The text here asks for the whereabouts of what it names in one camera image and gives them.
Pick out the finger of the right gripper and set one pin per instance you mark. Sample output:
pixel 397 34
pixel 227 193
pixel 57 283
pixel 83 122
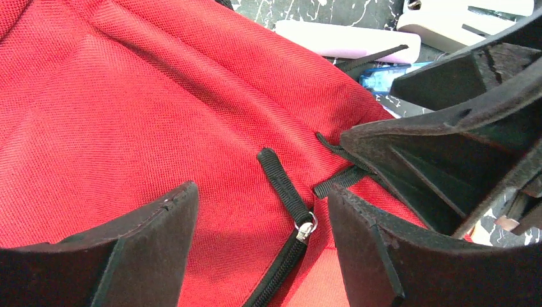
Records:
pixel 504 65
pixel 450 166

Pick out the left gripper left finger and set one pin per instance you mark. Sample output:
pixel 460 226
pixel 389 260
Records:
pixel 137 259

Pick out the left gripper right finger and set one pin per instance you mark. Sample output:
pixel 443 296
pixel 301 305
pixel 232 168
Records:
pixel 387 261

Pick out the red student backpack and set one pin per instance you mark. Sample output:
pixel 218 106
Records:
pixel 107 105

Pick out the light blue correction tape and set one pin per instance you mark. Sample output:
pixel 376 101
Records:
pixel 379 80

